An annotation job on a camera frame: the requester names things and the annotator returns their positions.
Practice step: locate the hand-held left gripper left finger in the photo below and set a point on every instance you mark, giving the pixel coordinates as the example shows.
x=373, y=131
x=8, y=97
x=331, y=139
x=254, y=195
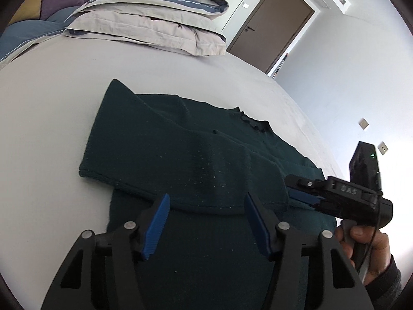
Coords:
x=156, y=224

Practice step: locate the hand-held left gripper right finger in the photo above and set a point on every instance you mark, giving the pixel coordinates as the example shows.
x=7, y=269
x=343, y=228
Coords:
x=256, y=222

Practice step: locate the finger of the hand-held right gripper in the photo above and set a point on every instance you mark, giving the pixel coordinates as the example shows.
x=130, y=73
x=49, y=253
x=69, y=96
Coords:
x=324, y=208
x=303, y=196

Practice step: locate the dark green sweater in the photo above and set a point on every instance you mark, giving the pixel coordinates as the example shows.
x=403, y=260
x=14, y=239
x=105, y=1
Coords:
x=193, y=155

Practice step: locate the person's right forearm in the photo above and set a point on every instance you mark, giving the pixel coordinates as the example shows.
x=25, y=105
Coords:
x=385, y=287

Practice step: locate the person's right hand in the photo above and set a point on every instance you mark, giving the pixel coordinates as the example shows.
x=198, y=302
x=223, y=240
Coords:
x=379, y=252

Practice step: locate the thin pole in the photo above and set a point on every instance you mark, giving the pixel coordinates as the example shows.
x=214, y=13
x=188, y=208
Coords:
x=280, y=65

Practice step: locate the brown door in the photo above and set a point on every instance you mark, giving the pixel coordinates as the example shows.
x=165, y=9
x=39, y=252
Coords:
x=269, y=25

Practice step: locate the folded grey blue duvet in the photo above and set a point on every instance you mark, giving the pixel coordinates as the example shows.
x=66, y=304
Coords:
x=142, y=22

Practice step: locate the blue pillow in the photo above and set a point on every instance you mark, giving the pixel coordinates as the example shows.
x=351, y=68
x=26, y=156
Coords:
x=29, y=34

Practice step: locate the yellow cushion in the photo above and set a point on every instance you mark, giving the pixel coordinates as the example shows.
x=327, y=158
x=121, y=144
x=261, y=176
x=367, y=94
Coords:
x=27, y=8

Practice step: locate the wall socket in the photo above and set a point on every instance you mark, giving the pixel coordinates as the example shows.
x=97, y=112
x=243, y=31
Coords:
x=383, y=147
x=364, y=124

